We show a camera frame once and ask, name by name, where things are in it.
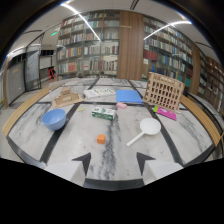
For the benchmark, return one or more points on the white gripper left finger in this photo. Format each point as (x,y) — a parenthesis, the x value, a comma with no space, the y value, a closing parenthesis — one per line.
(68,169)

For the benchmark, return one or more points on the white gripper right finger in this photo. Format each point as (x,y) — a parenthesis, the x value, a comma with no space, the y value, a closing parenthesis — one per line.
(157,169)

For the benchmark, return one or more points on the orange cube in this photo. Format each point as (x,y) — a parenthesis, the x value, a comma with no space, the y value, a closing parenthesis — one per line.
(101,139)

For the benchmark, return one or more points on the white round paddle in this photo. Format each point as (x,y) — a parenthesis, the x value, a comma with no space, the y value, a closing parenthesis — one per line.
(147,128)

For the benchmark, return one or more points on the blue plastic bowl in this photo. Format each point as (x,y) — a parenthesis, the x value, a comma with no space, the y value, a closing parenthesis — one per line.
(54,118)

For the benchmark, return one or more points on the magenta booklet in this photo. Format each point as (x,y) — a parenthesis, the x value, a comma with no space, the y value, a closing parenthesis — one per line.
(166,113)

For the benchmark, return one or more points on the green small card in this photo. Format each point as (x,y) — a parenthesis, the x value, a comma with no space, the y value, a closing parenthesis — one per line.
(155,109)

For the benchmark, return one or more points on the small yellow-green piece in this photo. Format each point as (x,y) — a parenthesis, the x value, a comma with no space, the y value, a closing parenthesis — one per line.
(81,109)

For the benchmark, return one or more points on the green and white carton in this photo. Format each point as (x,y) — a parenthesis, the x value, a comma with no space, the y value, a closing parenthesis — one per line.
(103,113)

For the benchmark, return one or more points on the small wooden building model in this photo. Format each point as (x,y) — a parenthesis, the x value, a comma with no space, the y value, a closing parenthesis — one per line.
(67,97)

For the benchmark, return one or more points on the pink eraser block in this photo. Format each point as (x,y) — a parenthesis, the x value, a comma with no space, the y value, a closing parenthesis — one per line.
(121,105)

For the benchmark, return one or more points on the large wooden lattice model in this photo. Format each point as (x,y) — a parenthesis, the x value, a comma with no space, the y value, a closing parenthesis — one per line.
(163,91)

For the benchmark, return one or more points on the blue flat folder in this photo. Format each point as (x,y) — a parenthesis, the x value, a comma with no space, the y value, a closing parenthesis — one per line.
(128,96)

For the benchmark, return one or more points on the white printed box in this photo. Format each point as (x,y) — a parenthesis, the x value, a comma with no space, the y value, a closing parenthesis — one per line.
(99,92)

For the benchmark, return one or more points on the red stool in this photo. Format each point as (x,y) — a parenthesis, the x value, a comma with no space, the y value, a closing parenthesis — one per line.
(51,74)

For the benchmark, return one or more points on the wooden bookshelf with books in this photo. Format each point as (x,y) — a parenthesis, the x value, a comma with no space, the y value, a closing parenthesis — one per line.
(169,50)
(88,44)

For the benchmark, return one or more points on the green exit sign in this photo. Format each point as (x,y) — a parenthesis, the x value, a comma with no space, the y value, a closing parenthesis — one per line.
(54,33)

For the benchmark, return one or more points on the brown wooden wall panel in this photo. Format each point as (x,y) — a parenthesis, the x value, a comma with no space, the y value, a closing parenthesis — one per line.
(130,45)

